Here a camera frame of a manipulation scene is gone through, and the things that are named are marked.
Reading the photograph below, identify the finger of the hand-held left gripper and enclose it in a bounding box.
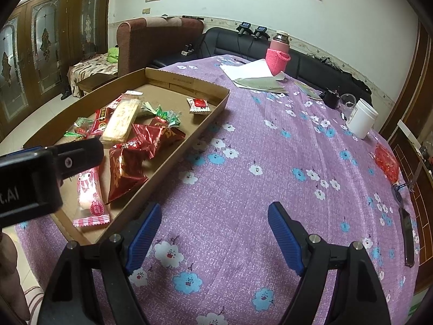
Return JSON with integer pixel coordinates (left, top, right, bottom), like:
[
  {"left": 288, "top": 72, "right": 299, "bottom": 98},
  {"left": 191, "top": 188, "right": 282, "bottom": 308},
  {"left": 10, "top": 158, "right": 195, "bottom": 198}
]
[{"left": 51, "top": 138, "right": 104, "bottom": 185}]

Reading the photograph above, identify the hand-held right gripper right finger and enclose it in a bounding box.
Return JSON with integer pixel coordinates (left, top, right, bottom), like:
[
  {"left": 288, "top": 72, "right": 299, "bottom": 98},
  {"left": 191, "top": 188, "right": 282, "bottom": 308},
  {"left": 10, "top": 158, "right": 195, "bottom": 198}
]
[{"left": 267, "top": 201, "right": 389, "bottom": 325}]

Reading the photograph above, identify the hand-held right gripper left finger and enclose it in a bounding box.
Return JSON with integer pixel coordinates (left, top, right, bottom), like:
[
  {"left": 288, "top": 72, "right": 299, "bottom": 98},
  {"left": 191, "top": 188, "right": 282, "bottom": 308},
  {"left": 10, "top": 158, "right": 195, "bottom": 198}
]
[{"left": 35, "top": 202, "right": 163, "bottom": 325}]

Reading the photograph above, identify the green candy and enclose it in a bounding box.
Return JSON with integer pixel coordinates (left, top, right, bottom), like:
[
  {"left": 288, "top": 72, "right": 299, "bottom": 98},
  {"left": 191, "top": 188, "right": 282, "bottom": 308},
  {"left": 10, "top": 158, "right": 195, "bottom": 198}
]
[
  {"left": 64, "top": 117, "right": 93, "bottom": 140},
  {"left": 156, "top": 108, "right": 182, "bottom": 127},
  {"left": 139, "top": 102, "right": 159, "bottom": 117}
]

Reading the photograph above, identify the red white snack packet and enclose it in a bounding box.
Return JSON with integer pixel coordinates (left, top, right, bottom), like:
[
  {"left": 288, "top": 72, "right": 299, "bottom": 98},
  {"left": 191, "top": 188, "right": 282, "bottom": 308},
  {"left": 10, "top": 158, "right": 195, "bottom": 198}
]
[{"left": 88, "top": 106, "right": 119, "bottom": 137}]

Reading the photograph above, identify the pink white snack packet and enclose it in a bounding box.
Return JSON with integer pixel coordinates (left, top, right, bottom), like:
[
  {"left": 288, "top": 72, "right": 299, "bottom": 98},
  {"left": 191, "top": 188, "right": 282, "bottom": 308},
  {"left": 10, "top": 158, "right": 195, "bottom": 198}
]
[{"left": 72, "top": 167, "right": 111, "bottom": 232}]

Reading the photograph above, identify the large red snack packet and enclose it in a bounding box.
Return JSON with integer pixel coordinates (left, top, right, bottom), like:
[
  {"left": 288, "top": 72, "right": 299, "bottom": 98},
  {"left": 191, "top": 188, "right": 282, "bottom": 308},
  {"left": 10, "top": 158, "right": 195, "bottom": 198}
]
[{"left": 107, "top": 145, "right": 149, "bottom": 204}]

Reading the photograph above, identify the tan wafer packet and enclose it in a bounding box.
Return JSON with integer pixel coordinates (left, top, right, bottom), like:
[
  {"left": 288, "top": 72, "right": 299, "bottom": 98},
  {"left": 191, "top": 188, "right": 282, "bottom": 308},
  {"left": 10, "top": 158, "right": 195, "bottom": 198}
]
[{"left": 100, "top": 90, "right": 143, "bottom": 144}]

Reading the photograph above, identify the red foil snack packet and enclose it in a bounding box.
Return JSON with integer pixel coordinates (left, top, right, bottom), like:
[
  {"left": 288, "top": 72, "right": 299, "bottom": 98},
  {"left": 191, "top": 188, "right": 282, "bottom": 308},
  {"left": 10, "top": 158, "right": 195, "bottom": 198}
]
[
  {"left": 131, "top": 123, "right": 161, "bottom": 160},
  {"left": 109, "top": 137, "right": 143, "bottom": 153},
  {"left": 149, "top": 117, "right": 186, "bottom": 143}
]

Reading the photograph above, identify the brown cardboard box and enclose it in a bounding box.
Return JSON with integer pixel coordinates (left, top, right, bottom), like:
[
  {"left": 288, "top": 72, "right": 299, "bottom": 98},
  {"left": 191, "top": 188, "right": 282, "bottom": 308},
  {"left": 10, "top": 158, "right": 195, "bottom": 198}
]
[{"left": 23, "top": 68, "right": 231, "bottom": 246}]

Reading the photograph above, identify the small white red packet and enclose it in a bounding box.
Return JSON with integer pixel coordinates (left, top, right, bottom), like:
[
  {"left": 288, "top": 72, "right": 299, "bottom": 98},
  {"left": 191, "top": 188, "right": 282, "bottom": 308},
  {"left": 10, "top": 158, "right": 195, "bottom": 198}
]
[{"left": 187, "top": 97, "right": 211, "bottom": 114}]

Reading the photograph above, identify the person's left forearm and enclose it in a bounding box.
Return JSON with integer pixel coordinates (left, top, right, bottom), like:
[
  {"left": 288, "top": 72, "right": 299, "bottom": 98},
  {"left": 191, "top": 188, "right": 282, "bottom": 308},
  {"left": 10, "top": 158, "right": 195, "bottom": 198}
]
[{"left": 0, "top": 233, "right": 31, "bottom": 322}]

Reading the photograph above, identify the floral seat cover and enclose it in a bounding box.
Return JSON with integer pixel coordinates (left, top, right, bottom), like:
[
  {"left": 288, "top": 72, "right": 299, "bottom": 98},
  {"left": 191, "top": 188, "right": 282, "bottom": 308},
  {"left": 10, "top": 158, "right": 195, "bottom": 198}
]
[{"left": 68, "top": 54, "right": 119, "bottom": 89}]

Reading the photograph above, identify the purple floral tablecloth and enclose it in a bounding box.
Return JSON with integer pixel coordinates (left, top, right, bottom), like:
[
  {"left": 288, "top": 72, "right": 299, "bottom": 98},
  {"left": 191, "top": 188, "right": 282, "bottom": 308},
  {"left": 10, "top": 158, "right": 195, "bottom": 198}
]
[{"left": 15, "top": 54, "right": 422, "bottom": 325}]

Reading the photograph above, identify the wooden glass door cabinet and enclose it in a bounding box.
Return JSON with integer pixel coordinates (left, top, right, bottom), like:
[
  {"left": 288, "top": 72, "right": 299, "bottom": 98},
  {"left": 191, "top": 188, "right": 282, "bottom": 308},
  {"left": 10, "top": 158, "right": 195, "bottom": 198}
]
[{"left": 0, "top": 0, "right": 114, "bottom": 136}]

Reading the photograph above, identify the black smartphone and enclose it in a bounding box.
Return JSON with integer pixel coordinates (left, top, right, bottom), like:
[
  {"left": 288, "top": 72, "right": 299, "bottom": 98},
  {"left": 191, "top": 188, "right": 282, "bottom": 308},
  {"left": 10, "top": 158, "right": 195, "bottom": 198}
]
[{"left": 399, "top": 206, "right": 416, "bottom": 267}]

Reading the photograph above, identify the black phone stand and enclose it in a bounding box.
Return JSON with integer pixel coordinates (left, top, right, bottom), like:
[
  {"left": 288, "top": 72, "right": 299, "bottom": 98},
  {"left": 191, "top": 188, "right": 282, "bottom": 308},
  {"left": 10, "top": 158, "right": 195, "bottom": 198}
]
[{"left": 391, "top": 162, "right": 423, "bottom": 204}]

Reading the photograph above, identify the brown armchair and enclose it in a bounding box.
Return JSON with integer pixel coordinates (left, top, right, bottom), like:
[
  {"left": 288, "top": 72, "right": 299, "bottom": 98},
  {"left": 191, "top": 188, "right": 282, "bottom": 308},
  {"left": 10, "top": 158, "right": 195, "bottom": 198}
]
[{"left": 116, "top": 16, "right": 205, "bottom": 78}]

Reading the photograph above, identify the red plastic bag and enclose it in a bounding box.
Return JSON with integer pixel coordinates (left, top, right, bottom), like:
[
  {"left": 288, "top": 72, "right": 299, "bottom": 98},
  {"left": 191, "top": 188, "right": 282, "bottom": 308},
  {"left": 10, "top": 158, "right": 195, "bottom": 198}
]
[{"left": 375, "top": 144, "right": 400, "bottom": 183}]

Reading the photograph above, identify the wooden side cabinet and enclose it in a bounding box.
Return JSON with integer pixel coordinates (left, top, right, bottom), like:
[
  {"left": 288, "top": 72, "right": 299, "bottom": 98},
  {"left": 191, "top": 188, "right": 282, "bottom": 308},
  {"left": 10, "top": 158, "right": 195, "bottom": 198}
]
[{"left": 382, "top": 20, "right": 433, "bottom": 292}]

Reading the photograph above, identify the white plastic jar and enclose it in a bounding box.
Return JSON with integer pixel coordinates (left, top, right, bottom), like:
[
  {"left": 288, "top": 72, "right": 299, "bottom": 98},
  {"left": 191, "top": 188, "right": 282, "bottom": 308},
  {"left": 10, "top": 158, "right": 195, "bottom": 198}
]
[{"left": 347, "top": 98, "right": 379, "bottom": 140}]

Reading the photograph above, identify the small black cup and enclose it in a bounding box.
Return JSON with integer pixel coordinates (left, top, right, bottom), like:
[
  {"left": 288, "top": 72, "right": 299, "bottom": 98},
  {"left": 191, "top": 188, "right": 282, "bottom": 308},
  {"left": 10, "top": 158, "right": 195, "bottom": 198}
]
[{"left": 320, "top": 88, "right": 340, "bottom": 109}]

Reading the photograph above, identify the clear plastic cup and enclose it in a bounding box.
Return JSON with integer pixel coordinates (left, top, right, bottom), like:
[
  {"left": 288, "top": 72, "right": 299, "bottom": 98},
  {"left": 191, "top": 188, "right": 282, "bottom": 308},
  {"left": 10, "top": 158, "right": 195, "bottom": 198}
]
[{"left": 339, "top": 93, "right": 356, "bottom": 116}]

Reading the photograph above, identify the small printed leaflet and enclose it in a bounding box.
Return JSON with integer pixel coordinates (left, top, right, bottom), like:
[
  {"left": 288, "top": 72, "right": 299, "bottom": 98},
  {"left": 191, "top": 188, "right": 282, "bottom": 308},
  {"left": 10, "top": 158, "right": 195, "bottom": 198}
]
[{"left": 294, "top": 81, "right": 324, "bottom": 101}]

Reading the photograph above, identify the grey green booklet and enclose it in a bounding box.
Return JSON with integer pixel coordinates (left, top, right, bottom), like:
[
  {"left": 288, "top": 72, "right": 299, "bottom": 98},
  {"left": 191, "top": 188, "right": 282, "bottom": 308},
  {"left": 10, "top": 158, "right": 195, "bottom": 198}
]
[{"left": 232, "top": 71, "right": 289, "bottom": 94}]

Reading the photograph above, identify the thermos with pink sleeve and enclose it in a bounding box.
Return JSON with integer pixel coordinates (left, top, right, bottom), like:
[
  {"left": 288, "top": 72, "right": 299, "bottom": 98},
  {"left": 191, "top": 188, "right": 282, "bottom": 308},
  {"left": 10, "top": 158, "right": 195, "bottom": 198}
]
[{"left": 265, "top": 30, "right": 291, "bottom": 75}]

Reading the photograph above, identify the black leather sofa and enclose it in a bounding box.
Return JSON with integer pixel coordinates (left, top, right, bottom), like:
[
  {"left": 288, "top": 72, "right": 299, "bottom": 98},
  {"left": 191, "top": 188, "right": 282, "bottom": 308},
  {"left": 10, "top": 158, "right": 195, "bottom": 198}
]
[{"left": 149, "top": 26, "right": 373, "bottom": 105}]

